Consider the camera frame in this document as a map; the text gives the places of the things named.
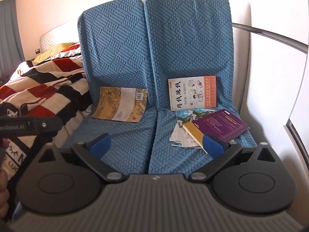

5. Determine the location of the purple gold book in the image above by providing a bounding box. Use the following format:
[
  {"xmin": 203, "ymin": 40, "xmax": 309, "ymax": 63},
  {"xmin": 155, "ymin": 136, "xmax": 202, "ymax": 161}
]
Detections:
[{"xmin": 183, "ymin": 109, "xmax": 249, "ymax": 154}]

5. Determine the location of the scenic photo envelope top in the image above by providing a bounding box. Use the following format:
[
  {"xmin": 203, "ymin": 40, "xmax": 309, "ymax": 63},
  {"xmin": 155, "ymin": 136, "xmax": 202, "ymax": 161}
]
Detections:
[{"xmin": 176, "ymin": 107, "xmax": 216, "ymax": 149}]

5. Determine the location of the scenic photo envelope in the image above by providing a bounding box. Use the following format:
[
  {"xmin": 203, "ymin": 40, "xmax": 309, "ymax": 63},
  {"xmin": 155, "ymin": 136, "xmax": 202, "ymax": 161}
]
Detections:
[
  {"xmin": 170, "ymin": 110, "xmax": 194, "ymax": 148},
  {"xmin": 176, "ymin": 107, "xmax": 216, "ymax": 149},
  {"xmin": 171, "ymin": 141, "xmax": 183, "ymax": 147}
]

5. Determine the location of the brown antique painting book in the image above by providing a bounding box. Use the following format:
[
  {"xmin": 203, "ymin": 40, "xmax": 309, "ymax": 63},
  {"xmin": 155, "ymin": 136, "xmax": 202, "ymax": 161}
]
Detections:
[{"xmin": 92, "ymin": 86, "xmax": 148, "ymax": 123}]

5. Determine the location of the white orange finance book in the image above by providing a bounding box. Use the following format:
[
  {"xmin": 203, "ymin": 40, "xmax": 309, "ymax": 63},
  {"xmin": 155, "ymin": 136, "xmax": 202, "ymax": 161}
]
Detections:
[{"xmin": 168, "ymin": 75, "xmax": 217, "ymax": 111}]

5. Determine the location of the person's left hand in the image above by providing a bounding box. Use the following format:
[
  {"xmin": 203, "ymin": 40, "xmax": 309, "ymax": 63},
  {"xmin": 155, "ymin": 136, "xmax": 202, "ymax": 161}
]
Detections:
[{"xmin": 0, "ymin": 137, "xmax": 11, "ymax": 219}]

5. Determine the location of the scenic photo envelope bottom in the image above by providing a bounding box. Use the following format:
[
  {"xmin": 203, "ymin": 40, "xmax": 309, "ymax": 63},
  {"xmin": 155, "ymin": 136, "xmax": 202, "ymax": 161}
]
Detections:
[{"xmin": 171, "ymin": 141, "xmax": 183, "ymax": 147}]

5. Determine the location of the striped red black blanket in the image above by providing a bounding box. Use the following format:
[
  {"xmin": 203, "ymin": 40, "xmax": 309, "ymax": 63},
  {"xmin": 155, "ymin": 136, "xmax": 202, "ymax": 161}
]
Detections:
[{"xmin": 1, "ymin": 43, "xmax": 92, "ymax": 178}]

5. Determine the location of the grey curtain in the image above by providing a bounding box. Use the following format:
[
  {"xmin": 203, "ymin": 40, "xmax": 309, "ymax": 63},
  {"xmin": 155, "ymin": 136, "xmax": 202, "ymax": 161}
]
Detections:
[{"xmin": 0, "ymin": 0, "xmax": 25, "ymax": 78}]

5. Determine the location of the yellow pillow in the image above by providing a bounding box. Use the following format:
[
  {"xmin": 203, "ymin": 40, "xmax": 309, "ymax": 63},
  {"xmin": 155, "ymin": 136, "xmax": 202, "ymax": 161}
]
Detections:
[{"xmin": 34, "ymin": 43, "xmax": 73, "ymax": 62}]

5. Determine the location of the white tufted headboard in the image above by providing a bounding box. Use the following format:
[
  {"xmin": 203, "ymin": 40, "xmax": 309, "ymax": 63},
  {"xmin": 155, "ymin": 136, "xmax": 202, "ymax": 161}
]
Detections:
[{"xmin": 40, "ymin": 23, "xmax": 79, "ymax": 52}]

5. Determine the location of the white sofa armrest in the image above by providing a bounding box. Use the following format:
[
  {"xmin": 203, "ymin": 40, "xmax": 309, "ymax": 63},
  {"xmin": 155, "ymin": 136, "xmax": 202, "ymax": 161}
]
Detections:
[{"xmin": 230, "ymin": 1, "xmax": 251, "ymax": 112}]

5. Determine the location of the blue textured sofa cover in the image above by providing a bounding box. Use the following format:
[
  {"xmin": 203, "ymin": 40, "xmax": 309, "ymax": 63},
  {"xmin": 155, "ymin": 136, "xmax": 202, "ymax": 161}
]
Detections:
[{"xmin": 61, "ymin": 0, "xmax": 258, "ymax": 176}]

